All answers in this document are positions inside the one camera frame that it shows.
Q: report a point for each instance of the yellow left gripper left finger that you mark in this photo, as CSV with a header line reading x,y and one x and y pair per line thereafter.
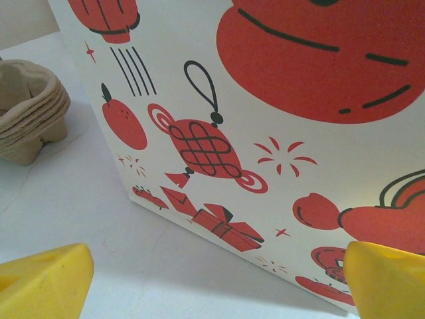
x,y
43,285

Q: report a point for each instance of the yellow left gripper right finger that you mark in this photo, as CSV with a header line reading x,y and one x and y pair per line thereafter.
x,y
388,285

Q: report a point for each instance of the red white printed paper bag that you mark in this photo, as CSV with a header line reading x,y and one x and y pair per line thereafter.
x,y
249,149

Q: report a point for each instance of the brown pulp cup carrier stack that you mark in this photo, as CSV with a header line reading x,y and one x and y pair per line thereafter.
x,y
30,126

